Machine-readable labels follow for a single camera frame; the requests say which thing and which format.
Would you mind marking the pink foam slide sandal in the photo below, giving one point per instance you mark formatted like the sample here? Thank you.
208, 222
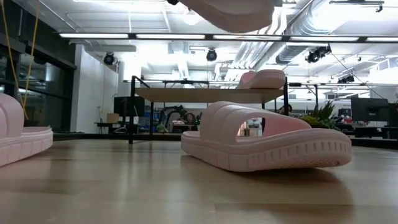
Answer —
280, 152
230, 15
264, 79
18, 143

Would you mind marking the black background robot arm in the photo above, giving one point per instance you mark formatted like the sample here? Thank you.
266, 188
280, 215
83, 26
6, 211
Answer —
169, 110

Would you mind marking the black computer monitor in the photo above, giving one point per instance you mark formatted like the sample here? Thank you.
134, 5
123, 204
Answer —
129, 105
370, 109

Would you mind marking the long LED light bar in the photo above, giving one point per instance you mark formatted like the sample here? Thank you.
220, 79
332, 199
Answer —
171, 36

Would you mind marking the brown cardboard box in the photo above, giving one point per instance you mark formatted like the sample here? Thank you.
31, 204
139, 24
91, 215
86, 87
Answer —
112, 118

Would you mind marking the person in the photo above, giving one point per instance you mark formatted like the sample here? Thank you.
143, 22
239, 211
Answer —
290, 108

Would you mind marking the green plant in black pot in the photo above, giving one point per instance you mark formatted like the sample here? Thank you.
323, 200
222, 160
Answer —
320, 116

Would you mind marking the black ceiling camera cluster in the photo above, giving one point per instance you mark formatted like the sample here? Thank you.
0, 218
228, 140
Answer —
317, 54

